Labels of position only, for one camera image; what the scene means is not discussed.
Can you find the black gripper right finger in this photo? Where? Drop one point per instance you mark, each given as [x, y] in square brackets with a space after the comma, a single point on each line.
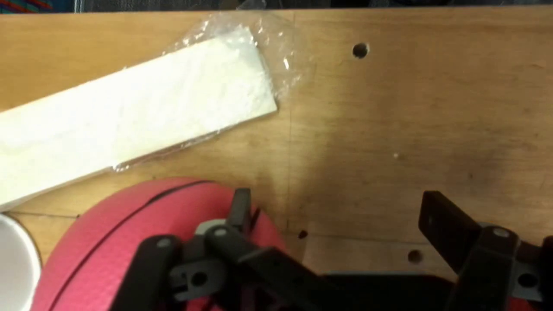
[449, 230]

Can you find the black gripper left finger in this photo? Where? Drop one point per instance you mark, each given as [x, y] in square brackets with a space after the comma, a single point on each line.
[242, 209]

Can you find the plastic-wrapped wooden sorter board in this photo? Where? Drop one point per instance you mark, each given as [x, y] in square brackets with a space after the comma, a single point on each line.
[131, 121]

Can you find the pink toy basketball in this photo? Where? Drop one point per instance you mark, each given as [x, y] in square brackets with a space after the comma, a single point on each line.
[96, 252]

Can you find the white paper cup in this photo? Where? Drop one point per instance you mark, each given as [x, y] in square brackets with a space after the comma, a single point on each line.
[14, 264]

